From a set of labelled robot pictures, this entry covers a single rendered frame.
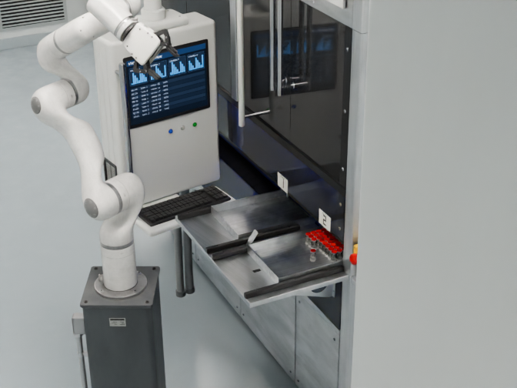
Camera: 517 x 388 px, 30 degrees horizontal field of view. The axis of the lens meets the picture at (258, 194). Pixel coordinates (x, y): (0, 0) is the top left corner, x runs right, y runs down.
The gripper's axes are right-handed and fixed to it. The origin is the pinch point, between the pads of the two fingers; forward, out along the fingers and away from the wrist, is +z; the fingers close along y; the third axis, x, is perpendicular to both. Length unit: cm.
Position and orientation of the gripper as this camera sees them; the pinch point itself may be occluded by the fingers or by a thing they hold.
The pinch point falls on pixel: (166, 65)
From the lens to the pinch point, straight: 298.9
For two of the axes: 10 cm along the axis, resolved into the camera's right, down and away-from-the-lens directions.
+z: 7.2, 6.8, -1.6
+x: -3.2, 1.2, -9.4
